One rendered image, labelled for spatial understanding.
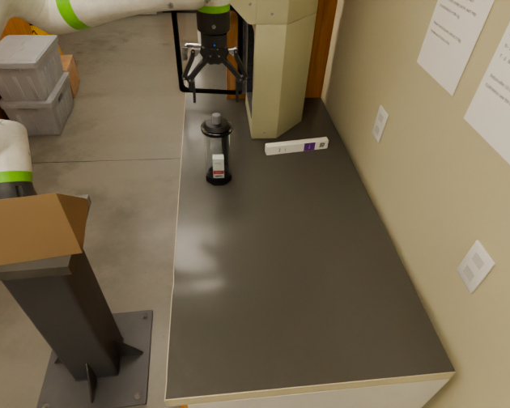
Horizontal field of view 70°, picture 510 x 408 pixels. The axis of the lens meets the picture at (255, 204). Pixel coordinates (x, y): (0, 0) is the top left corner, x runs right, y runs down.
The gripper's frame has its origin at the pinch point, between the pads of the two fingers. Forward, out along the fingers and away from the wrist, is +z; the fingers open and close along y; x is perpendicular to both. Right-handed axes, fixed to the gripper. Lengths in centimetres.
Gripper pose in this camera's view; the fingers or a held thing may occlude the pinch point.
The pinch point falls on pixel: (215, 97)
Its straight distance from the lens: 123.2
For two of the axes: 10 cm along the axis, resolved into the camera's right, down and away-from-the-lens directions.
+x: 1.1, 6.8, -7.2
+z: -0.4, 7.3, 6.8
